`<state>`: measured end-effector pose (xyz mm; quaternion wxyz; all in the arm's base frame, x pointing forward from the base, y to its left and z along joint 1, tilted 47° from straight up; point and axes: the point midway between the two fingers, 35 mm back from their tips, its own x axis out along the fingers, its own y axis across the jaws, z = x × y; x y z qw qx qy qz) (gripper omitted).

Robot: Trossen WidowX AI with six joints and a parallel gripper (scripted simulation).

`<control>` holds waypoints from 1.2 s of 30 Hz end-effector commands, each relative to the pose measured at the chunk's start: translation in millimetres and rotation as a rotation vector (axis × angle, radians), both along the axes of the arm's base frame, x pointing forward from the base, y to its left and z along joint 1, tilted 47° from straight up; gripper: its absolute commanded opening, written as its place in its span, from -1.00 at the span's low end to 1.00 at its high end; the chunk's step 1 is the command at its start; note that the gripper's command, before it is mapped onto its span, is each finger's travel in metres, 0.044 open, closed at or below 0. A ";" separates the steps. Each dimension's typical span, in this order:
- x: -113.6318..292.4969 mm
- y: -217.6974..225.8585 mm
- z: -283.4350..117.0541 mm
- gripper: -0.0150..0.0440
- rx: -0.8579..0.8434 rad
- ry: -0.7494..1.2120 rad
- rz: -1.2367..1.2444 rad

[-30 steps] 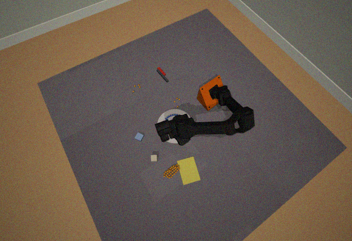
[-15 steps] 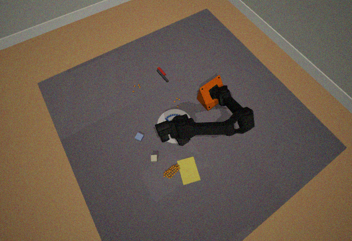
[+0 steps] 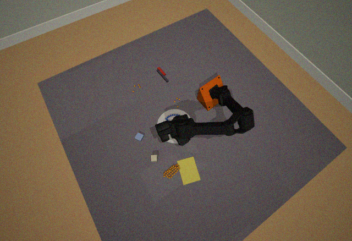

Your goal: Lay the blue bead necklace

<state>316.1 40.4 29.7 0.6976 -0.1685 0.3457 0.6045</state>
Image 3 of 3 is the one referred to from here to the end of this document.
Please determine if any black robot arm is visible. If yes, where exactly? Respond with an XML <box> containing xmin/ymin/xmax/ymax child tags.
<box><xmin>155</xmin><ymin>85</ymin><xmax>255</xmax><ymax>146</ymax></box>

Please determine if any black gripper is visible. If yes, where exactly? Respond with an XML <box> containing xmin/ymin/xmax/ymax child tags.
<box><xmin>160</xmin><ymin>118</ymin><xmax>194</xmax><ymax>142</ymax></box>

